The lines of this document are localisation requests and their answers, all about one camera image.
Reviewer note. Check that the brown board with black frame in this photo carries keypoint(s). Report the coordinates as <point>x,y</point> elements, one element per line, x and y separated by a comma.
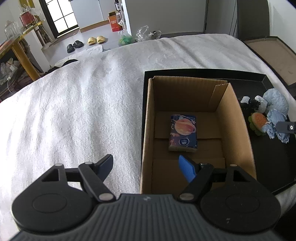
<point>275,55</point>

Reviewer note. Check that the blue knitted plush toy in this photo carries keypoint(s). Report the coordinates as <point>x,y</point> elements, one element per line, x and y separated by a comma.
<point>274,120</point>

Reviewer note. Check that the blue planet print tissue pack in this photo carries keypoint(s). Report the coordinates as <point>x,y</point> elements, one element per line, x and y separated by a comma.
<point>182,132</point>

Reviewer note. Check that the clear plastic bag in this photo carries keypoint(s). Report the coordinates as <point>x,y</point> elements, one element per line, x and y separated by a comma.
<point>144,32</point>

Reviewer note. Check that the dark headboard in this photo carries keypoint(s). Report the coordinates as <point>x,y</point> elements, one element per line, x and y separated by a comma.
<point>252,18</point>

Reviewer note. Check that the white packet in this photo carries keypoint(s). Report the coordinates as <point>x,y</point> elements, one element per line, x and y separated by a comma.
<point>261,102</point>

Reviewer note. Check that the white floor towel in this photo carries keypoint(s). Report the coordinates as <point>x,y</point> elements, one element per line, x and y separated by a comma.
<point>93,49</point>

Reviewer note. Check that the red jar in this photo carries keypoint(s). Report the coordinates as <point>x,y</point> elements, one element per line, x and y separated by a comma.
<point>27,19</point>

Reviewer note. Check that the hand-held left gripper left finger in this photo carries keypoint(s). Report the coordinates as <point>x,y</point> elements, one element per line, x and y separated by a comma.
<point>105,165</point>

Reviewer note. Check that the hamburger plush toy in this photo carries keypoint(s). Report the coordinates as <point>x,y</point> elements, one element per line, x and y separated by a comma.
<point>257,120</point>

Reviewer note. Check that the green plastic bag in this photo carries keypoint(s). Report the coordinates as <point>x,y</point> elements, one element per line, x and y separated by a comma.
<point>126,39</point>

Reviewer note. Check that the clear glass jar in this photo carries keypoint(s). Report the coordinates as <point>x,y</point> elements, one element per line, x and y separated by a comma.
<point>11,29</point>

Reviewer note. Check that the orange carton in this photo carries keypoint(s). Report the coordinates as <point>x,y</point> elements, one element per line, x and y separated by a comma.
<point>115,23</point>

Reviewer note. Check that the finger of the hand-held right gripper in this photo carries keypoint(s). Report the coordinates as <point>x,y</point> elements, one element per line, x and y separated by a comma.
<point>286,127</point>

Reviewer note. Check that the black tray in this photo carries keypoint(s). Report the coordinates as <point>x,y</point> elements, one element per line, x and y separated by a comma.
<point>272,162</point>

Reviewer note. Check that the dark cloth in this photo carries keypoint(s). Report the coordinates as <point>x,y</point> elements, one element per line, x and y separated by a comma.
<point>68,62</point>

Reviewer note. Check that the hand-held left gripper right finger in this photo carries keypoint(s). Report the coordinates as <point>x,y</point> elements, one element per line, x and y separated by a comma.
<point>186,168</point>

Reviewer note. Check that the yellow slipper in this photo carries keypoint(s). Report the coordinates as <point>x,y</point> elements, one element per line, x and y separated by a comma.
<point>91,40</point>
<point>101,39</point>

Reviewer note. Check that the black slipper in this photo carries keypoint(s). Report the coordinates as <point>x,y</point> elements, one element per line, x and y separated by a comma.
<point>70,48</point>
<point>78,44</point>

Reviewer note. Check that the dark framed window door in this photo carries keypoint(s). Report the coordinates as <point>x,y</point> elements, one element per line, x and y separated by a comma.
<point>52,20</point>

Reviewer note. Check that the black and white plush toy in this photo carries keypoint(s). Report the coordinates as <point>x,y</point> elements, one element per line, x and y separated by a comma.
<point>253,103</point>

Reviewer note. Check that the yellow table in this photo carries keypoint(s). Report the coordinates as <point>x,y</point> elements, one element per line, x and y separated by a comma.
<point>19,55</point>

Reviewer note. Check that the brown cardboard box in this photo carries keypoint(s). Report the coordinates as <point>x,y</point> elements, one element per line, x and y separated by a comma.
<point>229,129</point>

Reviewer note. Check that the tall white cabinet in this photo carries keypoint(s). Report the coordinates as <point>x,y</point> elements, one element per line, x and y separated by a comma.
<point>161,14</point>

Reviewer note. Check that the light blue fluffy plush toy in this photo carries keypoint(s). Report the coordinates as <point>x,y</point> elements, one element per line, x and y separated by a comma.
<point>276,99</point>

